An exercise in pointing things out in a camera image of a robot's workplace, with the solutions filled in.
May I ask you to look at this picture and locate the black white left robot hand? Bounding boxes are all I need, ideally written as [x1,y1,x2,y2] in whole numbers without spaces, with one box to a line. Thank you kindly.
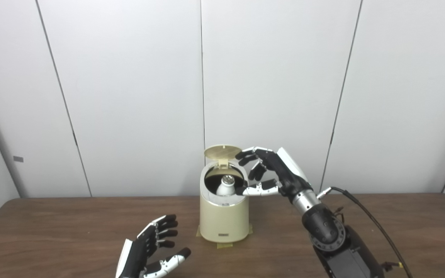
[115,215,192,278]

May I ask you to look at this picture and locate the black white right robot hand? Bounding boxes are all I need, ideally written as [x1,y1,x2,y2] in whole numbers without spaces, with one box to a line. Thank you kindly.
[235,146,314,197]

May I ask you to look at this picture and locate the small white plastic bottle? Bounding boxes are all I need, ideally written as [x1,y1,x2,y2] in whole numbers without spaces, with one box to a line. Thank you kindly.
[216,175,236,195]

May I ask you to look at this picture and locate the cream-colored lidded bin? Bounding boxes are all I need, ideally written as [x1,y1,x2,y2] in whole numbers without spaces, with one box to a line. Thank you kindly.
[199,145,250,244]

